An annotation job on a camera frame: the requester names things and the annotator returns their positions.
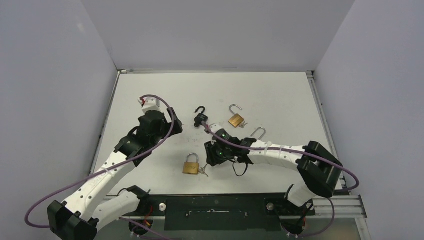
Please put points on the keys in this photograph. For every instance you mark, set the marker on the keys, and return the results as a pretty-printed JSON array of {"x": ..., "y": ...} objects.
[
  {"x": 202, "y": 170},
  {"x": 243, "y": 124}
]

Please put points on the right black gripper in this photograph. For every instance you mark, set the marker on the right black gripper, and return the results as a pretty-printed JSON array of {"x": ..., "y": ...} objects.
[{"x": 212, "y": 145}]

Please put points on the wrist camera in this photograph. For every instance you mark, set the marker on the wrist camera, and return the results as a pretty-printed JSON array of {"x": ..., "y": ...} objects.
[
  {"x": 216, "y": 131},
  {"x": 149, "y": 104}
]

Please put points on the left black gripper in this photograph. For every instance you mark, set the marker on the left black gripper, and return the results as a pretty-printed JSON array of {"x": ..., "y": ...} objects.
[{"x": 176, "y": 128}]

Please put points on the brass padlock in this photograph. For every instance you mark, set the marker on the brass padlock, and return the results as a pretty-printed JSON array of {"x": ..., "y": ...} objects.
[
  {"x": 258, "y": 133},
  {"x": 191, "y": 167},
  {"x": 236, "y": 118}
]

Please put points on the black padlock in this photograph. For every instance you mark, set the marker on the black padlock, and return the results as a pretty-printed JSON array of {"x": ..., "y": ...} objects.
[{"x": 201, "y": 117}]

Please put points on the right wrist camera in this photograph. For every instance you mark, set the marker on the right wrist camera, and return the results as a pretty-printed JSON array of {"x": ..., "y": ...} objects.
[{"x": 216, "y": 131}]

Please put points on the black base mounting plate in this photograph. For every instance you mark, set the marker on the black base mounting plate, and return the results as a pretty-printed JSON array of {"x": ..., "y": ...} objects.
[{"x": 224, "y": 212}]

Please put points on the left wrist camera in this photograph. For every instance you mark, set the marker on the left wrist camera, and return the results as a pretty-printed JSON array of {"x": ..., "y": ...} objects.
[{"x": 149, "y": 104}]

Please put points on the aluminium frame rail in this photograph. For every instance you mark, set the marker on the aluminium frame rail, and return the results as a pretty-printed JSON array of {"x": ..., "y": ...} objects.
[{"x": 220, "y": 70}]

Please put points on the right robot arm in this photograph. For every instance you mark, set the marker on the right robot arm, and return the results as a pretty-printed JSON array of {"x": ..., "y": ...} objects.
[{"x": 319, "y": 169}]

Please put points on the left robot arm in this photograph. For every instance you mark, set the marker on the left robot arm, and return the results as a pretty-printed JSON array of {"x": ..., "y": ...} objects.
[{"x": 84, "y": 213}]

